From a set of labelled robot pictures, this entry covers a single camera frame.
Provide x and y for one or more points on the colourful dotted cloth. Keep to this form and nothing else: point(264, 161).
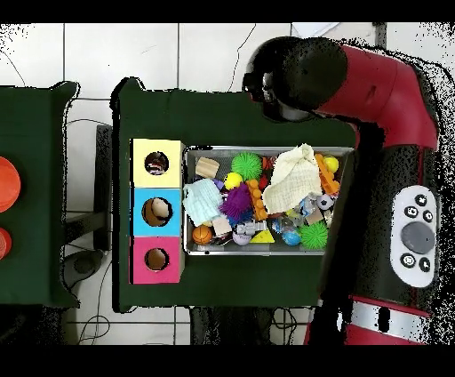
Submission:
point(156, 167)

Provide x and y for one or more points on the orange toy building brick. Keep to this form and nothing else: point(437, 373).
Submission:
point(327, 179)
point(256, 202)

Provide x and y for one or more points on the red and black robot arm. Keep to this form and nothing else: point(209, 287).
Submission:
point(376, 96)

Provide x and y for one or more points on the wooden box with three holes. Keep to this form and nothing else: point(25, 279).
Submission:
point(156, 178)

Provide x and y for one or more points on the yellow plastic ball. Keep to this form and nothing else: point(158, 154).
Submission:
point(233, 181)

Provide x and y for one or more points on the purple spiky rubber toy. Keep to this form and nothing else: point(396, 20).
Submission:
point(236, 202)

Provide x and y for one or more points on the mint green knitted cloth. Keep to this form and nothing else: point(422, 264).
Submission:
point(202, 201)

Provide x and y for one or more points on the green spiky rubber ball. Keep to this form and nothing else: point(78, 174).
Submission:
point(247, 166)
point(313, 234)

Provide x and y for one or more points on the plain wooden wedge block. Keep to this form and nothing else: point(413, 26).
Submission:
point(207, 167)

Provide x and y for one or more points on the cream knitted cloth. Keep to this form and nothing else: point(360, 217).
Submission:
point(293, 181)

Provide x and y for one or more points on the dark green table cloth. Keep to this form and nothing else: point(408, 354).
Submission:
point(195, 117)
point(35, 142)

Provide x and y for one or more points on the white tray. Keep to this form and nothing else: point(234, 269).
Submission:
point(312, 28)

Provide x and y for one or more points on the grey metal bar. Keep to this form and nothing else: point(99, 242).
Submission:
point(379, 33)

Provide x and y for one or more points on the large orange disc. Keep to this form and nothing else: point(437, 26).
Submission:
point(9, 185)

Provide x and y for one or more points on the small orange disc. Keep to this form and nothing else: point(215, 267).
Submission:
point(4, 243)

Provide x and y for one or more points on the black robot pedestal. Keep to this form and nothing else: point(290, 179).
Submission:
point(227, 327)

